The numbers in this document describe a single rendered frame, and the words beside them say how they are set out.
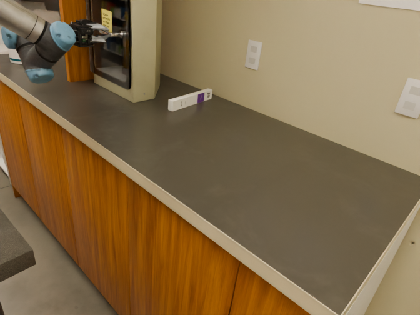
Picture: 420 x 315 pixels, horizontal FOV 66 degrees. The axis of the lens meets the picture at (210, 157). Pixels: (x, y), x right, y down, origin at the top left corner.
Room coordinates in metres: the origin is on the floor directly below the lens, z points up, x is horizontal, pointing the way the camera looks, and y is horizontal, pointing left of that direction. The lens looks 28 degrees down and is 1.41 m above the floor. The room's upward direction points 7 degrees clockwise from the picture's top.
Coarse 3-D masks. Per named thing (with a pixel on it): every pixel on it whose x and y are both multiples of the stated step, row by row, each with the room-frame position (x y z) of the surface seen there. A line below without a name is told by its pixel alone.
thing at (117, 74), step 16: (96, 0) 1.41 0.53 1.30; (112, 0) 1.32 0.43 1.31; (128, 0) 1.26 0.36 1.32; (96, 16) 1.41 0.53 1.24; (112, 16) 1.33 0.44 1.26; (128, 16) 1.26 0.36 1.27; (96, 32) 1.42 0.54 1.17; (112, 32) 1.33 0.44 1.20; (128, 32) 1.26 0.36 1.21; (96, 48) 1.42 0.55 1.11; (112, 48) 1.33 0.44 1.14; (128, 48) 1.26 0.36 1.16; (96, 64) 1.43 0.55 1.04; (112, 64) 1.34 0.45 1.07; (128, 64) 1.26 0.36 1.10; (112, 80) 1.34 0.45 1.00; (128, 80) 1.26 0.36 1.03
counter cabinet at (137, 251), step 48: (0, 96) 1.60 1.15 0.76; (48, 144) 1.22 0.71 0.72; (48, 192) 1.28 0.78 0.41; (96, 192) 0.96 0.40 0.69; (144, 192) 0.77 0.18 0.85; (96, 240) 0.98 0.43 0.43; (144, 240) 0.77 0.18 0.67; (192, 240) 0.63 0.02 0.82; (144, 288) 0.76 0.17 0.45; (192, 288) 0.62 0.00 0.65; (240, 288) 0.52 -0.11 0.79
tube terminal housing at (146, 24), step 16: (144, 0) 1.30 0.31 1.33; (160, 0) 1.46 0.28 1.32; (144, 16) 1.31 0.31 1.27; (160, 16) 1.48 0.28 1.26; (144, 32) 1.31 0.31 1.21; (160, 32) 1.50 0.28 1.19; (144, 48) 1.31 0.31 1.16; (160, 48) 1.52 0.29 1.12; (144, 64) 1.31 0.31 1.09; (160, 64) 1.54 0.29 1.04; (96, 80) 1.46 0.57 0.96; (144, 80) 1.31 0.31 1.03; (128, 96) 1.29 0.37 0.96; (144, 96) 1.31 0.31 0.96
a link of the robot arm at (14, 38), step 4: (4, 28) 1.00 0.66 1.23; (4, 32) 1.00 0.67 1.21; (8, 32) 0.99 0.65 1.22; (12, 32) 1.00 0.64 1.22; (4, 36) 1.01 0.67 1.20; (8, 36) 1.00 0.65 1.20; (12, 36) 1.00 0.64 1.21; (16, 36) 1.00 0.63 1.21; (20, 36) 1.01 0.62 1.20; (4, 40) 1.01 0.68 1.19; (8, 40) 0.99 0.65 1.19; (12, 40) 1.00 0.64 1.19; (16, 40) 1.00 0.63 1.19; (20, 40) 1.01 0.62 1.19; (24, 40) 1.01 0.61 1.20; (8, 44) 1.00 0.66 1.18; (12, 44) 1.00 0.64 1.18; (16, 44) 1.00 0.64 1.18; (20, 44) 1.00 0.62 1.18; (8, 48) 1.01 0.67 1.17; (12, 48) 1.01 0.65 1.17; (16, 48) 1.00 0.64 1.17
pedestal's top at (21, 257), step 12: (0, 216) 0.51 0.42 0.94; (0, 228) 0.47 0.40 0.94; (12, 228) 0.48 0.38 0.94; (0, 240) 0.44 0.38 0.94; (12, 240) 0.44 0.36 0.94; (24, 240) 0.45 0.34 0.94; (0, 252) 0.41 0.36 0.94; (12, 252) 0.42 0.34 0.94; (24, 252) 0.42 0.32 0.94; (0, 264) 0.39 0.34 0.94; (12, 264) 0.40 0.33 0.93; (24, 264) 0.41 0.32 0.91; (0, 276) 0.38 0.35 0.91
